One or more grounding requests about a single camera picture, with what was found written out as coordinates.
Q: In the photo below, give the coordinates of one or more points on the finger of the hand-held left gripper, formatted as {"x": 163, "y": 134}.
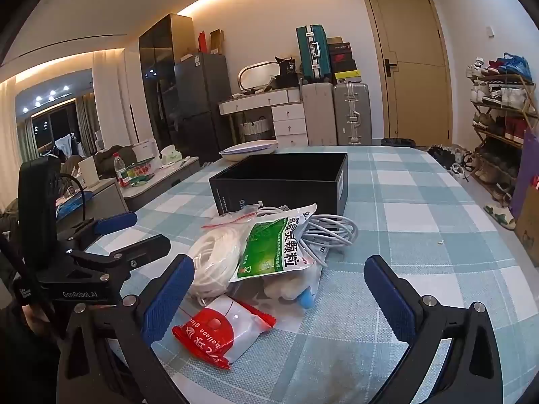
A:
{"x": 118, "y": 221}
{"x": 143, "y": 250}

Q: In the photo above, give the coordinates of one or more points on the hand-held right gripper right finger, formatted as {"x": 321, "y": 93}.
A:
{"x": 389, "y": 298}

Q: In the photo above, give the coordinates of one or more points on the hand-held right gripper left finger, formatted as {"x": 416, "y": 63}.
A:
{"x": 168, "y": 298}

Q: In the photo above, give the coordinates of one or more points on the red and white packet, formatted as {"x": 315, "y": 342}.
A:
{"x": 202, "y": 336}

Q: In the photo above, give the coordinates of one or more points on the white tube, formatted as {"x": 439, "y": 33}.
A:
{"x": 210, "y": 256}

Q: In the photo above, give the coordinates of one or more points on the black cardboard box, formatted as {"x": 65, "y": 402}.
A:
{"x": 236, "y": 193}

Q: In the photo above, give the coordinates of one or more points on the green medicine packet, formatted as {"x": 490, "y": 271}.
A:
{"x": 269, "y": 248}

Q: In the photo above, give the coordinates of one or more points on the water bottle with red label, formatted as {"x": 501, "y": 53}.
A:
{"x": 122, "y": 172}

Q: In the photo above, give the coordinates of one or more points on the green snack bag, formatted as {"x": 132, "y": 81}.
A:
{"x": 141, "y": 170}

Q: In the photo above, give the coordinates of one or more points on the white carton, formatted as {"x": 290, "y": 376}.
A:
{"x": 88, "y": 172}

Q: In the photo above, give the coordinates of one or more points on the grey sideboard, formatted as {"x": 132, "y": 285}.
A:
{"x": 168, "y": 181}

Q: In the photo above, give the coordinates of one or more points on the white appliance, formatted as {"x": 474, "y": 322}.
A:
{"x": 145, "y": 149}

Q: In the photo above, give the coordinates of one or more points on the translucent plastic bag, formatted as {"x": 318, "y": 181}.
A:
{"x": 309, "y": 277}

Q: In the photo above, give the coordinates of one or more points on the green and white tissue box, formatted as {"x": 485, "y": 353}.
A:
{"x": 171, "y": 155}

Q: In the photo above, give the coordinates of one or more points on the teal checkered tablecloth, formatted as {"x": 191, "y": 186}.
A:
{"x": 421, "y": 219}

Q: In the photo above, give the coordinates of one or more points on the green camouflage slipper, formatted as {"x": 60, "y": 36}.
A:
{"x": 499, "y": 215}

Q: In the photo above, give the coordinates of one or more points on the dark grey refrigerator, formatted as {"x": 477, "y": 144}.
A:
{"x": 198, "y": 105}

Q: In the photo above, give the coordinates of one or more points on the white shallow bowl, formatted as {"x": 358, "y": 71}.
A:
{"x": 248, "y": 149}

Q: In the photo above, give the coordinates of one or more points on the pile of shoes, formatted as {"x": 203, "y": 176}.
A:
{"x": 450, "y": 160}

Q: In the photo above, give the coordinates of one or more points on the dark glass cabinet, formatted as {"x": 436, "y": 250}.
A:
{"x": 158, "y": 71}

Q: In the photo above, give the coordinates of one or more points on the brown cardboard box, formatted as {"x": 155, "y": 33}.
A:
{"x": 530, "y": 223}

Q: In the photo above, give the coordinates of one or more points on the white storage basket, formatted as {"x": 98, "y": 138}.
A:
{"x": 254, "y": 127}

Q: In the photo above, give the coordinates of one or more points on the silver suitcase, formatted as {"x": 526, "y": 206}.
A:
{"x": 351, "y": 113}

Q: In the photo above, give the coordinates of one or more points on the purple bag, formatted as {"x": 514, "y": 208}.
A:
{"x": 526, "y": 164}

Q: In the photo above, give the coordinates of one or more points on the white vanity desk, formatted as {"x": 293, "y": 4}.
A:
{"x": 288, "y": 122}

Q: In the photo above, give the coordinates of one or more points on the wooden shoe rack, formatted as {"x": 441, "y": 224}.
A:
{"x": 501, "y": 134}

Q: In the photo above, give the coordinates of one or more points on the beige suitcase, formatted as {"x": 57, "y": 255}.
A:
{"x": 318, "y": 113}

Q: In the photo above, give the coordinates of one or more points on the oval mirror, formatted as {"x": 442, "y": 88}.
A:
{"x": 257, "y": 75}

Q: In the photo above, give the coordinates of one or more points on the beige door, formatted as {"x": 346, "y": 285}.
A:
{"x": 412, "y": 92}

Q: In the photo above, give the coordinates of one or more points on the shoe rack with shoes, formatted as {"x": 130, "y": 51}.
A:
{"x": 513, "y": 128}

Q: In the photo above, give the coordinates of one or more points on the yellow and black shoe box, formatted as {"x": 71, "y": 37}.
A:
{"x": 349, "y": 77}

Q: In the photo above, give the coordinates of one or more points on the black bag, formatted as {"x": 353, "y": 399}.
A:
{"x": 286, "y": 67}

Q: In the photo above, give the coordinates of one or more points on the teal suitcase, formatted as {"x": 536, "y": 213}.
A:
{"x": 313, "y": 50}

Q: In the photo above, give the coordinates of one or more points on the blue bag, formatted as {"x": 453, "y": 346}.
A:
{"x": 516, "y": 65}

